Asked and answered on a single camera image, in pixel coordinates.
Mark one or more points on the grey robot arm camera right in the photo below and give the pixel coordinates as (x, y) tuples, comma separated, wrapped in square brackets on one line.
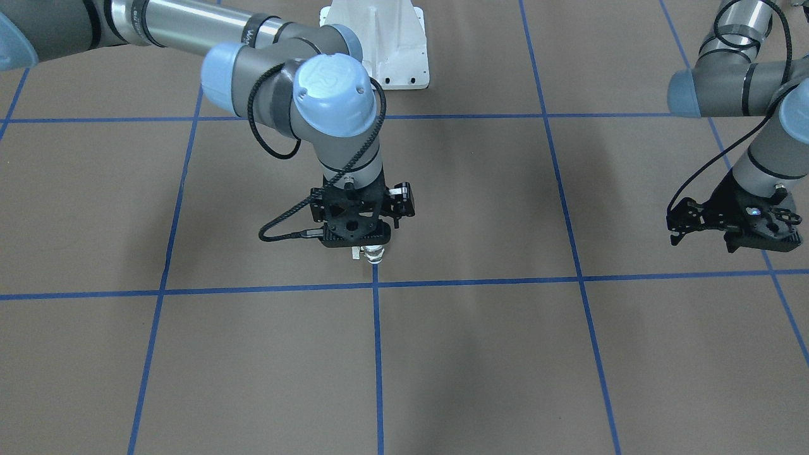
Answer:
[(304, 82)]

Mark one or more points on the grey robot arm camera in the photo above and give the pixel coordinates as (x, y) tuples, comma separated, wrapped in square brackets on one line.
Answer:
[(727, 80), (304, 82)]

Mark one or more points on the chrome PPR ball valve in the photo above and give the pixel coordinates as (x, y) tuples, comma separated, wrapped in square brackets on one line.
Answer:
[(372, 253)]

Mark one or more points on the white metal arm base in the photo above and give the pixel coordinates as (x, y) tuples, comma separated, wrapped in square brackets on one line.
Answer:
[(393, 36)]

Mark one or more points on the grey robot arm camera left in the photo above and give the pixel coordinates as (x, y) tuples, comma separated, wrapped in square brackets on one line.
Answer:
[(727, 80)]

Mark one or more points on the black wrist camera camera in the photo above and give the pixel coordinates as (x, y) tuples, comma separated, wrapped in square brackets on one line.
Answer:
[(746, 238), (381, 235)]

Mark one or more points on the black cable camera left arm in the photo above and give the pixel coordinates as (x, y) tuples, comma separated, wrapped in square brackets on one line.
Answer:
[(746, 67)]

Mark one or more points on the black wrist camera camera right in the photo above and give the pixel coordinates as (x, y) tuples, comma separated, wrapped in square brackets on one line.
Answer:
[(381, 235)]

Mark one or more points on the black gripper camera right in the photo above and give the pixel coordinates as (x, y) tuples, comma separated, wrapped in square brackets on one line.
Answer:
[(402, 201)]

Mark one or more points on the black gripper camera left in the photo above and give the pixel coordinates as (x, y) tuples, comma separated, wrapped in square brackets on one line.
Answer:
[(727, 196)]

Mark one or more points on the black wrist camera camera left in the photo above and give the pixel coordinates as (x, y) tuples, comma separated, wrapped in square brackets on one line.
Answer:
[(746, 238)]

